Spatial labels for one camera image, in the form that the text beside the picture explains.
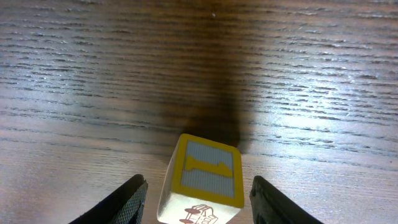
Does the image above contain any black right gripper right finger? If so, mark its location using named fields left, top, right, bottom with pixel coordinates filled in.
left=249, top=175, right=323, bottom=224

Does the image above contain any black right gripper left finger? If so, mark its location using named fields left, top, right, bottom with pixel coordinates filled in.
left=70, top=174, right=148, bottom=224

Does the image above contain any wooden block blue 5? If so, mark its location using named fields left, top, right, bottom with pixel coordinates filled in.
left=157, top=134, right=245, bottom=224

